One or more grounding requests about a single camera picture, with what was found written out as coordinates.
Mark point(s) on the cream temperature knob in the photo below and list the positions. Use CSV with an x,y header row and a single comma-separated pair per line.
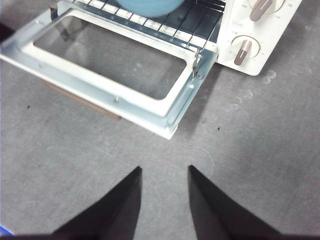
x,y
262,8

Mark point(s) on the cream Toshiba toaster oven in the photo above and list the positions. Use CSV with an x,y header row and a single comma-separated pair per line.
x,y
272,32

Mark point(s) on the blue ribbed bowl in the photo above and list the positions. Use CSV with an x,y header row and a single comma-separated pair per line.
x,y
150,7

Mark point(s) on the oven door with glass window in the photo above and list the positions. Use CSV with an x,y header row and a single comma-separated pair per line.
x,y
82,75

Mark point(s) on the cream timer knob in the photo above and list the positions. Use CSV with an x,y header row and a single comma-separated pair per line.
x,y
243,50

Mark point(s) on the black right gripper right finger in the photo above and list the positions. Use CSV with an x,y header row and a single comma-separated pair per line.
x,y
217,215

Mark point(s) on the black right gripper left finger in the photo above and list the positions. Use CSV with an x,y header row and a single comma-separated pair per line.
x,y
112,215

